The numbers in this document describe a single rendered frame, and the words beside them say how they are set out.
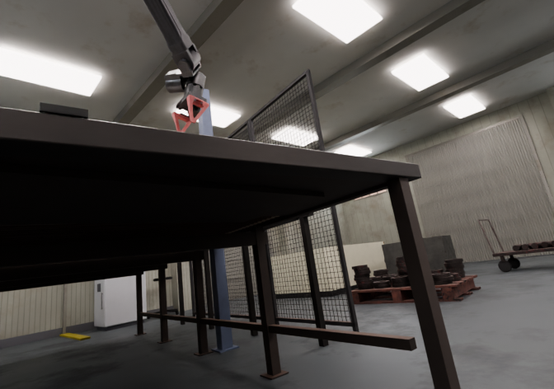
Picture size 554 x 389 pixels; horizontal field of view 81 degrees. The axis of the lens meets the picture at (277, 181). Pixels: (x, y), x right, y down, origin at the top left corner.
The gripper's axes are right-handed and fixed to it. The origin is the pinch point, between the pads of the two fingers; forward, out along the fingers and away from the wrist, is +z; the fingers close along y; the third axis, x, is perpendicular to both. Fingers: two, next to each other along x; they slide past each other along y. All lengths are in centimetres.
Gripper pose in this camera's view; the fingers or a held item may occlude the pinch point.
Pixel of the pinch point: (186, 126)
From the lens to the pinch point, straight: 106.1
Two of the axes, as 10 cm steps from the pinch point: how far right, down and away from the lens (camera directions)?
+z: -0.8, 9.2, -3.9
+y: 6.2, -2.6, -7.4
